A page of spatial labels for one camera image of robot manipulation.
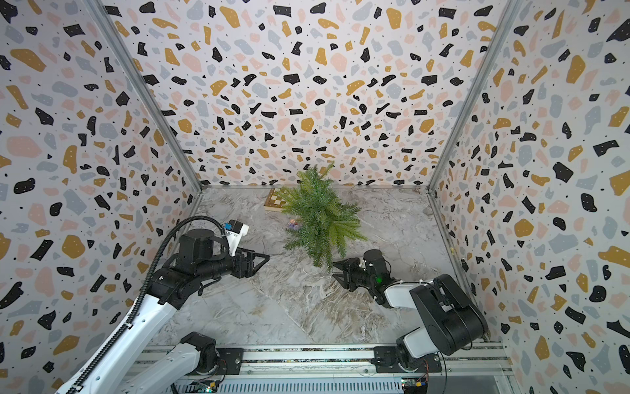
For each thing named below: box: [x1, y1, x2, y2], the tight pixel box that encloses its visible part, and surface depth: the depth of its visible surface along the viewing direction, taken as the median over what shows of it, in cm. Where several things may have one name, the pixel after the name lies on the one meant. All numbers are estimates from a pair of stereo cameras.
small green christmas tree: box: [279, 161, 367, 273], surface depth 78 cm
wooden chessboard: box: [263, 187, 288, 211], surface depth 115 cm
